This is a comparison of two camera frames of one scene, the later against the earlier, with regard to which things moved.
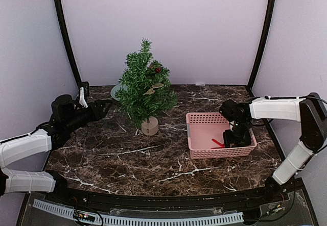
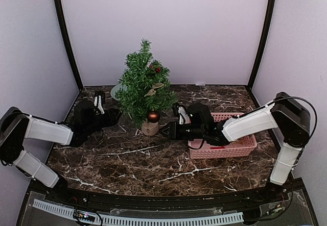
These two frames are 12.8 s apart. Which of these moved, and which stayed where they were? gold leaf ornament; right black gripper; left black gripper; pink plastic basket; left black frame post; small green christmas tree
Moved: right black gripper; left black gripper
Stayed: gold leaf ornament; pink plastic basket; small green christmas tree; left black frame post
